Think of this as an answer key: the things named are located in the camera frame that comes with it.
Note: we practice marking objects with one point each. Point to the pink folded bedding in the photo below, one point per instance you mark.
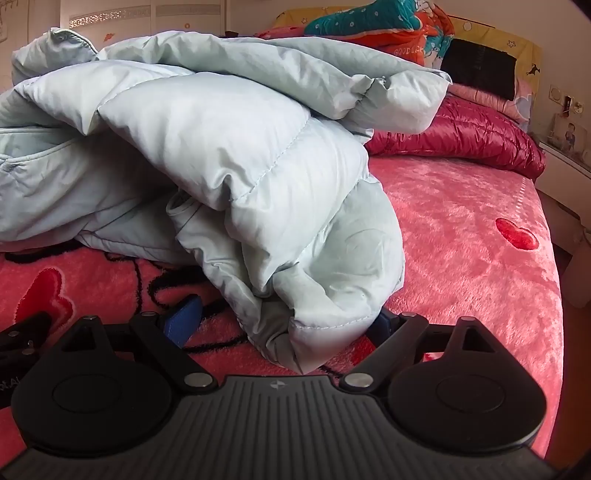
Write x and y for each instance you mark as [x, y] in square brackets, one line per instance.
[489, 104]

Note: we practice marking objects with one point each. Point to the dark red down jacket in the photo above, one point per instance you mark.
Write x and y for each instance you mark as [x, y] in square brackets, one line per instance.
[461, 138]

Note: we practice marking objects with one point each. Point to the white nightstand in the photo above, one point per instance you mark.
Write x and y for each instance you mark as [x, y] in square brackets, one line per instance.
[565, 170]

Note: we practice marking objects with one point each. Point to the black cloth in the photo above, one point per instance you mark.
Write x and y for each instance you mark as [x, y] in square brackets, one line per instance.
[480, 69]

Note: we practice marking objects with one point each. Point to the teal and orange folded quilt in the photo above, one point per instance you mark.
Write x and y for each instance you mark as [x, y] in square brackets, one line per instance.
[369, 23]

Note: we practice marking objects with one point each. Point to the yellow printed headboard cover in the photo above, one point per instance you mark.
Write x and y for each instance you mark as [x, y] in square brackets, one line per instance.
[521, 50]

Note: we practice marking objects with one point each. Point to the white wardrobe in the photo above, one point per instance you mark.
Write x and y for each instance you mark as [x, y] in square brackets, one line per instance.
[138, 18]

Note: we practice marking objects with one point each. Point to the light blue down jacket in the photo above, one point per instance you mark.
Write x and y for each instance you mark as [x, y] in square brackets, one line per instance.
[207, 152]

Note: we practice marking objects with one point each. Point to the white wall socket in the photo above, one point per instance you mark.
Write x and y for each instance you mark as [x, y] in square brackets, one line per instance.
[556, 94]

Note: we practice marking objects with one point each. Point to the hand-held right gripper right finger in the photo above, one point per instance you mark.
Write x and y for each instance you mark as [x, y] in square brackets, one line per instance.
[381, 325]

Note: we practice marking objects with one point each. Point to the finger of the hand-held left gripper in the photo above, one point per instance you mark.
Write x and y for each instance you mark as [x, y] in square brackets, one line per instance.
[27, 330]

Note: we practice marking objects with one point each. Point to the framed photo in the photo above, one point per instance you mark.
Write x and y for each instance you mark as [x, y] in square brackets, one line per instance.
[569, 134]

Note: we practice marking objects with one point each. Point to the pink bed with blanket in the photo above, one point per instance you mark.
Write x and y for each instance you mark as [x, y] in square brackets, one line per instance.
[461, 258]

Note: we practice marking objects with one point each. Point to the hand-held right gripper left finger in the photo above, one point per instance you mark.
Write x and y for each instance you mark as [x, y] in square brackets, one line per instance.
[184, 323]

